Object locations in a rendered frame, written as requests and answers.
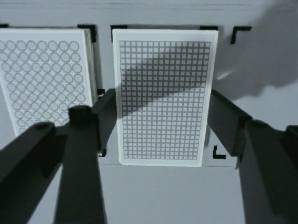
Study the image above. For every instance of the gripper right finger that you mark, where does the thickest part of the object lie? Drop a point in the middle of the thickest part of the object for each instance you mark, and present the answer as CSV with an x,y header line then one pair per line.
x,y
268,176

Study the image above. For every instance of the white well plate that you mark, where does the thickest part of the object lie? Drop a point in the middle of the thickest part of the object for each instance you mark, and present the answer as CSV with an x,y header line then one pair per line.
x,y
163,82
45,71

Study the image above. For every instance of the grey deck plate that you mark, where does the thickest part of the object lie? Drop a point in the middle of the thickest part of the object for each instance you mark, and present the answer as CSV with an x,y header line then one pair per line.
x,y
139,194

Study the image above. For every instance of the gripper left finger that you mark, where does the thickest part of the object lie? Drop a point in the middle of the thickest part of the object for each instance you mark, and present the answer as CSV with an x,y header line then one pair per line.
x,y
29,163

